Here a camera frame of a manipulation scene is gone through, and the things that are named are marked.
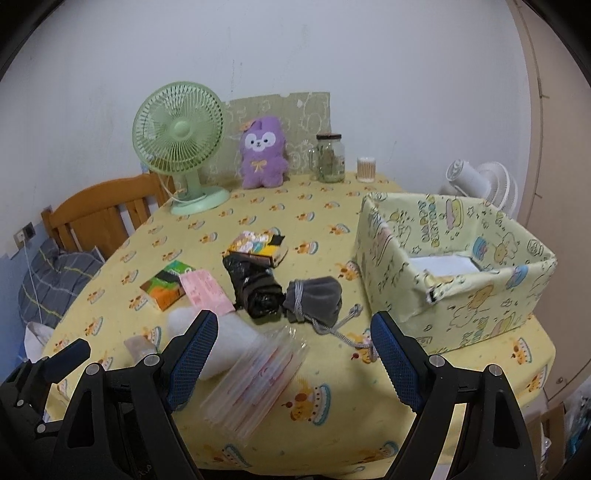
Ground pink paper packet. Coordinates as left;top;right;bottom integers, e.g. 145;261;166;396
179;269;235;316

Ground purple plush bunny toy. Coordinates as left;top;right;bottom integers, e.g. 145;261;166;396
239;116;288;189

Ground white standing fan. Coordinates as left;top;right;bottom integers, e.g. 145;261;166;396
439;160;519;218

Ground beige door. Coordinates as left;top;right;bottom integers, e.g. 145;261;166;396
509;1;590;407

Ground wall power socket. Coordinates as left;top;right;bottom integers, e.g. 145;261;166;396
13;222;36;249

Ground beige sock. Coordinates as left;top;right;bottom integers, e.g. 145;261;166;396
123;335;157;365

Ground cotton swab container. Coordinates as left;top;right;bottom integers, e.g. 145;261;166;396
356;157;377;183

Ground clear plastic bag pack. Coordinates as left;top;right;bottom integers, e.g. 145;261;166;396
200;326;308;444

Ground grey plaid cloth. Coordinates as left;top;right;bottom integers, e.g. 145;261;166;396
18;238;104;328

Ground yellow cartoon tablecloth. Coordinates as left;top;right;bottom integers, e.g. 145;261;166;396
40;172;556;478

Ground glass jar with lid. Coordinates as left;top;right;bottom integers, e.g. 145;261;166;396
308;133;346;184

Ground green desk fan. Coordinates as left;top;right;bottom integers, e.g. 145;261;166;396
132;81;229;216

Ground yellow patterned storage box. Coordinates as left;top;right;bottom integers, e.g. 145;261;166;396
355;192;557;354

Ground grey drawstring pouch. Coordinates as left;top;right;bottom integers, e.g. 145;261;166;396
281;276;370;350

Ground wooden chair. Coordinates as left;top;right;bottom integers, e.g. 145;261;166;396
41;173;173;259

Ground beige patterned cardboard sheet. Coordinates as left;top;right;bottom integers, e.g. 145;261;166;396
200;91;332;186

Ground green orange tissue pack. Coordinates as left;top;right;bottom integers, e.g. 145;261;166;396
140;260;194;311

